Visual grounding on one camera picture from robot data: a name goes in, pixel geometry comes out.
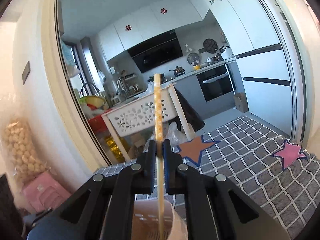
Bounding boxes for black built-in oven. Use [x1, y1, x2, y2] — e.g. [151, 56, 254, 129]
[196, 63, 235, 102]

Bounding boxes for bag of white balls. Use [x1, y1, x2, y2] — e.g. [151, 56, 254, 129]
[1, 119, 48, 184]

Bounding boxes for yellow green basin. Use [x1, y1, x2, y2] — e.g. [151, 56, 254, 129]
[79, 95, 106, 110]

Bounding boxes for red basket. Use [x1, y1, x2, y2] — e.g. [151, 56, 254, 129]
[87, 110, 110, 134]

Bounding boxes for black range hood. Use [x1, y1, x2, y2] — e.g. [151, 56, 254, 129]
[127, 29, 183, 73]

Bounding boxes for grey checked tablecloth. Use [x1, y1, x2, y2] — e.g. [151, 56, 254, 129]
[98, 116, 319, 239]

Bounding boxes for white upper cabinets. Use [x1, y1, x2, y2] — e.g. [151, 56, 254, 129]
[97, 0, 209, 61]

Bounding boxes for white refrigerator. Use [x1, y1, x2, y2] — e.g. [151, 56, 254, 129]
[204, 0, 293, 136]

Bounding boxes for grey wall switch plate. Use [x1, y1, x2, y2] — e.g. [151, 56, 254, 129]
[22, 61, 31, 85]

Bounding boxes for wooden chopstick pair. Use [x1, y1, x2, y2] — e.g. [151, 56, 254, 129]
[153, 74, 164, 240]

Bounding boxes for white floral storage cart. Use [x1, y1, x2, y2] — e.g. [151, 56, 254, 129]
[101, 83, 195, 161]

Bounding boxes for white plastic utensil holder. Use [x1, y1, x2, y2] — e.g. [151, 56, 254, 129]
[131, 200, 188, 240]

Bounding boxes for pink plastic stool stack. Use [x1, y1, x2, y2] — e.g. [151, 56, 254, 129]
[22, 172, 71, 212]

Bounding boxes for cardboard box on floor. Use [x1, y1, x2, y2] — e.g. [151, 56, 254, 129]
[233, 93, 248, 113]

